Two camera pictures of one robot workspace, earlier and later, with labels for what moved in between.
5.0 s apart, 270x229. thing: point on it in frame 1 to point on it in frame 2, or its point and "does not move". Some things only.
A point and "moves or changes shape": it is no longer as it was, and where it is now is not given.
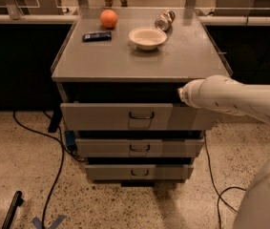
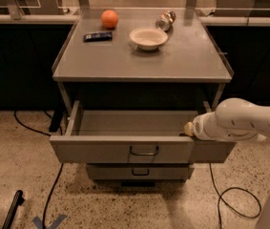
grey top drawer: x=135 y=116 moves or changes shape
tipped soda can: x=166 y=18 does not move
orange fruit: x=108 y=18 does not move
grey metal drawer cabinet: x=118 y=73 does not move
